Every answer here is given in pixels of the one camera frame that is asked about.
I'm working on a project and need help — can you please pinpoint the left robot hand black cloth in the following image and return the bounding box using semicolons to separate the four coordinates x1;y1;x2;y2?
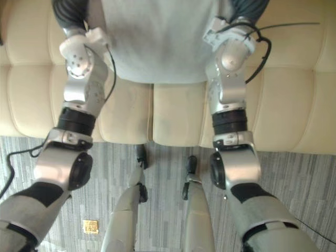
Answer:
51;0;106;29

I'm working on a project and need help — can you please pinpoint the right robot hand black cloth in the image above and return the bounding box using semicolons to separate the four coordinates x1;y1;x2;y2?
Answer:
229;0;267;24

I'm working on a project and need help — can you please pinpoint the light grey cushion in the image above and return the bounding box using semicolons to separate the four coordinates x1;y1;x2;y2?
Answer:
99;0;222;84

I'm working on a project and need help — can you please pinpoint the cream leather sofa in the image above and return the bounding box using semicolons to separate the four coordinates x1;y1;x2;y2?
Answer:
0;0;336;153

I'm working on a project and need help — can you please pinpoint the silver right robot leg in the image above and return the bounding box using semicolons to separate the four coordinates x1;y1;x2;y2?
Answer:
182;155;212;252

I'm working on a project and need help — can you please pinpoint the silver robot leg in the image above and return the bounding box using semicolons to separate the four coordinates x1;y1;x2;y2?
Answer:
182;155;212;252
101;144;149;252

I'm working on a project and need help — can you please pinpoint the silver left robot leg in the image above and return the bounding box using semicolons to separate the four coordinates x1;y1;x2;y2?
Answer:
101;144;149;252

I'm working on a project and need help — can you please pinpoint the brass floor socket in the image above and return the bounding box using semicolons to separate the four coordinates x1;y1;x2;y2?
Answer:
82;219;100;235

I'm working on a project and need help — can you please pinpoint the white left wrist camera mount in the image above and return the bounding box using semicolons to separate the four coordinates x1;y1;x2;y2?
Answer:
84;27;114;50

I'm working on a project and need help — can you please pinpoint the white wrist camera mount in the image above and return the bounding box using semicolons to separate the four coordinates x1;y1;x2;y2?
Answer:
203;16;257;55
84;27;114;50

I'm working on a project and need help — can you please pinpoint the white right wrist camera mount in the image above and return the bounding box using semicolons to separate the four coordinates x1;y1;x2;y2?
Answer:
203;16;257;55

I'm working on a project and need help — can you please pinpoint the thin black cable tie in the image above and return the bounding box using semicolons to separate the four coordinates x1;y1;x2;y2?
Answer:
259;22;321;30

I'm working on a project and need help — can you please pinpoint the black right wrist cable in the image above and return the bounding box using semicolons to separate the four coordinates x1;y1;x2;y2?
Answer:
217;21;273;85

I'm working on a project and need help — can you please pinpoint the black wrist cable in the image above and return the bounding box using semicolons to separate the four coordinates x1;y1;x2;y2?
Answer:
82;20;118;106
217;21;273;85

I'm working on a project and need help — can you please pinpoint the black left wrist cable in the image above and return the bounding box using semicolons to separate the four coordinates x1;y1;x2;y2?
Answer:
82;20;118;106

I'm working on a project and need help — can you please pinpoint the black left elbow cable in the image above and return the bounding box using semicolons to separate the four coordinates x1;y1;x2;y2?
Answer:
0;141;48;199

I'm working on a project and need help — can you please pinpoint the black floor cable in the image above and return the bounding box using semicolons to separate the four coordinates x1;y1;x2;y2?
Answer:
295;219;336;249

